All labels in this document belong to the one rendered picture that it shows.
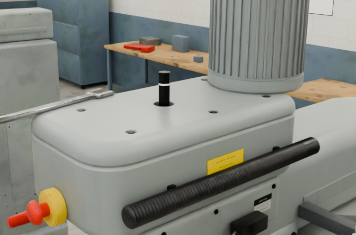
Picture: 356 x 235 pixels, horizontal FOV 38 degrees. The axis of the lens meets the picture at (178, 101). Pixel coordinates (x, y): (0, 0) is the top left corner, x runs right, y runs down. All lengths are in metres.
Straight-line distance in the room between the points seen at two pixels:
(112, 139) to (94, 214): 0.11
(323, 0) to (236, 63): 4.74
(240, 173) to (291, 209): 0.29
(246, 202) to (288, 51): 0.30
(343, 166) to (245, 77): 0.38
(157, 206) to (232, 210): 0.24
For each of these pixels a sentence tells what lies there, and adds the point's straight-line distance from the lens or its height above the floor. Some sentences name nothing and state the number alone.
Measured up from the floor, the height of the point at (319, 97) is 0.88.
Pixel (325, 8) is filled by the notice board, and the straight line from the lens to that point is 5.71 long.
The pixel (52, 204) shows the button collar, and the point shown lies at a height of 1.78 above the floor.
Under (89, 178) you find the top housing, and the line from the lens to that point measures 0.76.
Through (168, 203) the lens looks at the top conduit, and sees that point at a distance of 0.77.
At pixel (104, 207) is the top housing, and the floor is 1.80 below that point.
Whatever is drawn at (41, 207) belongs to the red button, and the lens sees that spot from 0.84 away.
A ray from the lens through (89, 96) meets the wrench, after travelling 0.96.
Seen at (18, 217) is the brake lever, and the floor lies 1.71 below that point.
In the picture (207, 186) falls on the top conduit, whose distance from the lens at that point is 0.82.
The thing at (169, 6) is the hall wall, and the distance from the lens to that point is 7.41.
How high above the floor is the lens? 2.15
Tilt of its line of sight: 16 degrees down
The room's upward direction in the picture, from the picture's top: 1 degrees clockwise
